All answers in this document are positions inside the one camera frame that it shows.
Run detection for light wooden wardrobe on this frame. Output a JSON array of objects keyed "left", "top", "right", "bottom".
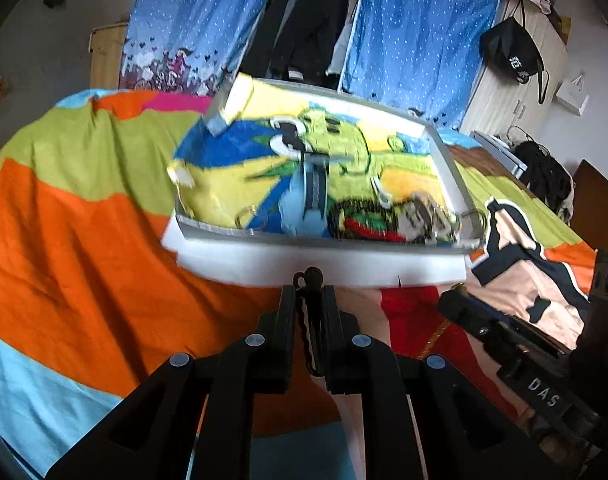
[{"left": 459, "top": 0, "right": 568, "bottom": 138}]

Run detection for white paper bag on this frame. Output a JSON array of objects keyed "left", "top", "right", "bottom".
[{"left": 556, "top": 73, "right": 589, "bottom": 116}]

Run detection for grey jewelry tray box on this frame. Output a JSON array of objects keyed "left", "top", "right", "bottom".
[{"left": 172, "top": 74, "right": 488, "bottom": 255}]

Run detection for white hair clip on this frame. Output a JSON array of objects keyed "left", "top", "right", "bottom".
[{"left": 370, "top": 177, "right": 394, "bottom": 209}]

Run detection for thin wire hoop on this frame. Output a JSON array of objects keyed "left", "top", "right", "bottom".
[{"left": 234, "top": 205, "right": 268, "bottom": 231}]

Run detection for black drawstring bag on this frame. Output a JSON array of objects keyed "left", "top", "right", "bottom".
[{"left": 480, "top": 0, "right": 550, "bottom": 105}]

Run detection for black clothes heap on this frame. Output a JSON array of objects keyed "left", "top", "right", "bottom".
[{"left": 513, "top": 140, "right": 575, "bottom": 224}]

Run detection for blue dotted right curtain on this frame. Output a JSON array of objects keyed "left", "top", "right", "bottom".
[{"left": 339, "top": 0, "right": 500, "bottom": 129}]

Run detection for blue dotted curtain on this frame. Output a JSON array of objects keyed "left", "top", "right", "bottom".
[
  {"left": 119, "top": 0, "right": 269, "bottom": 96},
  {"left": 339, "top": 0, "right": 500, "bottom": 129}
]

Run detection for dark hanging clothes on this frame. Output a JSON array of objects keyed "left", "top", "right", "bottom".
[{"left": 240, "top": 0, "right": 358, "bottom": 89}]

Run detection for clear square bangle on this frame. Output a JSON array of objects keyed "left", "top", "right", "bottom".
[{"left": 400, "top": 192, "right": 458, "bottom": 246}]

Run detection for colourful cartoon bedspread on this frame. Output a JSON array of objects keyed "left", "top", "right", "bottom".
[{"left": 0, "top": 90, "right": 596, "bottom": 479}]

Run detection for small wooden cabinet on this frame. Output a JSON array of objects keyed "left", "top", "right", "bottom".
[{"left": 88, "top": 22, "right": 128, "bottom": 90}]

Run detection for cartoon dinosaur towel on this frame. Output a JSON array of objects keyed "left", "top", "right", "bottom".
[{"left": 167, "top": 75, "right": 460, "bottom": 245}]

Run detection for blue dotted left curtain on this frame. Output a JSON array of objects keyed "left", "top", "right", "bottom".
[{"left": 119, "top": 0, "right": 269, "bottom": 96}]

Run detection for black bead bracelet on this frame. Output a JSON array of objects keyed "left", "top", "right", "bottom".
[{"left": 327, "top": 198, "right": 410, "bottom": 244}]

